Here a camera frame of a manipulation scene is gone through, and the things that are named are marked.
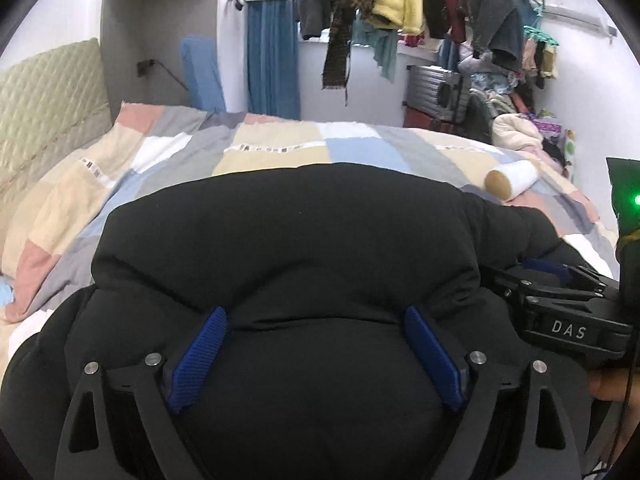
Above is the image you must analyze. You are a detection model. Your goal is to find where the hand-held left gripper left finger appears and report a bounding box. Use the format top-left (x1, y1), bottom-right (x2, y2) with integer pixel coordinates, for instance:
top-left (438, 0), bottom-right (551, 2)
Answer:
top-left (54, 306), bottom-right (230, 480)

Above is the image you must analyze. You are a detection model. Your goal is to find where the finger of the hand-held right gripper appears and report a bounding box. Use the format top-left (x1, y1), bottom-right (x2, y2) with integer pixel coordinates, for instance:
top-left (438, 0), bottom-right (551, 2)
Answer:
top-left (522, 257), bottom-right (621, 295)
top-left (479, 264), bottom-right (608, 307)

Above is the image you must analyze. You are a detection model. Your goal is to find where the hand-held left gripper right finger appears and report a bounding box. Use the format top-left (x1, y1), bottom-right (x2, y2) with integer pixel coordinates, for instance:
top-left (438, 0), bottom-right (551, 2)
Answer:
top-left (404, 306), bottom-right (586, 480)

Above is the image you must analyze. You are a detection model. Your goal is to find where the black puffer jacket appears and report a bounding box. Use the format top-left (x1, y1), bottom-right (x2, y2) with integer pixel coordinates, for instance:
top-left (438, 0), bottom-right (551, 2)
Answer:
top-left (0, 162), bottom-right (622, 480)

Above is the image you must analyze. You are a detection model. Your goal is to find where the pile of mixed clothes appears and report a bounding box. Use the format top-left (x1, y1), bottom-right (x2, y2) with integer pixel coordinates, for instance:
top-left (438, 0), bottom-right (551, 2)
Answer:
top-left (469, 72), bottom-right (577, 182)

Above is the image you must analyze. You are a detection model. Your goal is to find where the person's right hand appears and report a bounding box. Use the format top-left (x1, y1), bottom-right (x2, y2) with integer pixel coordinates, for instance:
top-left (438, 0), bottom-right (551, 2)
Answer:
top-left (587, 367), bottom-right (630, 404)

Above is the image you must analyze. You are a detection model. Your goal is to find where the white paper roll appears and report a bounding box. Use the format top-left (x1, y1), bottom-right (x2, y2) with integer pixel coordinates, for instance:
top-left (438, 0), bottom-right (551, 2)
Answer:
top-left (483, 159), bottom-right (540, 200)

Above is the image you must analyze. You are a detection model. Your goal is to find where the cream fleece garment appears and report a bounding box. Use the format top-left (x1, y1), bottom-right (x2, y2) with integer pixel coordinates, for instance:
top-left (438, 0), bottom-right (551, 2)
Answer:
top-left (492, 113), bottom-right (544, 152)

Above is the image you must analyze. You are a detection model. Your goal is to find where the black bag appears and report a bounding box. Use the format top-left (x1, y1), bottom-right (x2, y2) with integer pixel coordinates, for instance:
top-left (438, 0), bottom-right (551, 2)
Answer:
top-left (467, 89), bottom-right (497, 144)

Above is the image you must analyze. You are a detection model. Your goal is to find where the patchwork quilt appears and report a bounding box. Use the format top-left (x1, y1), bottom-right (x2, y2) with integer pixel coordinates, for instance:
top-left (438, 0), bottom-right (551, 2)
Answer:
top-left (0, 102), bottom-right (621, 361)

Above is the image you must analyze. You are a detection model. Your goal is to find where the silver suitcase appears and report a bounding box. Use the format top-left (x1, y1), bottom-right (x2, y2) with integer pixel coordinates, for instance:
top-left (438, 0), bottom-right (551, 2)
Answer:
top-left (402, 64), bottom-right (472, 124)

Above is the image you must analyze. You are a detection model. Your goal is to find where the green sock hanger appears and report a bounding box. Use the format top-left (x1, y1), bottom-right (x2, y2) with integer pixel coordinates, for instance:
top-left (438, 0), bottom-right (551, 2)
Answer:
top-left (522, 5), bottom-right (562, 92)

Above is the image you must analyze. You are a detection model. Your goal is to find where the white air conditioner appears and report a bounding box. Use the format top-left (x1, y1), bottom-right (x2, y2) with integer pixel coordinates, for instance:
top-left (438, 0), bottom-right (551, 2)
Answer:
top-left (542, 2), bottom-right (622, 37)

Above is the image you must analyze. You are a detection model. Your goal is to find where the grey denim jacket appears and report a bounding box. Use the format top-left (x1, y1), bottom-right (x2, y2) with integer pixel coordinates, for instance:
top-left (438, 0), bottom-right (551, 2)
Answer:
top-left (459, 0), bottom-right (527, 74)

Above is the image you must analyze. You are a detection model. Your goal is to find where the teal hanging cloth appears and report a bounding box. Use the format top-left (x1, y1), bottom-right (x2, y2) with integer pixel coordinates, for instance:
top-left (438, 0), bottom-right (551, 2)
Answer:
top-left (351, 12), bottom-right (399, 83)

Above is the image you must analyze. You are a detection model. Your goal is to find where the dark red garment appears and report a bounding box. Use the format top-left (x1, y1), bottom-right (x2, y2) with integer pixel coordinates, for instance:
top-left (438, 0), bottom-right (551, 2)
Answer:
top-left (444, 0), bottom-right (467, 49)

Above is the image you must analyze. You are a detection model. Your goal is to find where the blue cushion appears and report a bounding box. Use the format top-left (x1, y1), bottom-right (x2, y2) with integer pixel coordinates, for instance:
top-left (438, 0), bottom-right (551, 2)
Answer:
top-left (179, 35), bottom-right (227, 113)

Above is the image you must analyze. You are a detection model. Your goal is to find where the hanging black cardigan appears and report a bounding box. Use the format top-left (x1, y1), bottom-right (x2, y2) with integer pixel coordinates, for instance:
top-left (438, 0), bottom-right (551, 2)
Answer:
top-left (420, 0), bottom-right (452, 41)

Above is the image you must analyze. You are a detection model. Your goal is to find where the cream quilted headboard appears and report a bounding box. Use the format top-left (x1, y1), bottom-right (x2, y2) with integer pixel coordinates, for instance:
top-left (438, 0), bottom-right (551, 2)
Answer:
top-left (0, 37), bottom-right (114, 197)

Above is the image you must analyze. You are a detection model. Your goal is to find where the brown houndstooth coat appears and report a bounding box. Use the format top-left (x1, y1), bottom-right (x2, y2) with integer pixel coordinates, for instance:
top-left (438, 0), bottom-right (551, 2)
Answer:
top-left (322, 0), bottom-right (385, 92)

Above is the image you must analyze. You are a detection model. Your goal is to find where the blue curtain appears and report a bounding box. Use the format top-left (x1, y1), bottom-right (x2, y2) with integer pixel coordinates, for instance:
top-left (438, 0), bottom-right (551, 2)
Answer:
top-left (246, 0), bottom-right (302, 121)

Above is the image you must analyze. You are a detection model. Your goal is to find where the hanging black coat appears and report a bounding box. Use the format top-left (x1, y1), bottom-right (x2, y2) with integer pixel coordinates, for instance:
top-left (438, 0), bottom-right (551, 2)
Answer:
top-left (295, 0), bottom-right (335, 41)

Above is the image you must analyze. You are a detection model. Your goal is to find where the black charger cable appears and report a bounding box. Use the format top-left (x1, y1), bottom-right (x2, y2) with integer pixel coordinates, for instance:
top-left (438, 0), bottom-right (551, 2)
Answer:
top-left (152, 61), bottom-right (192, 93)

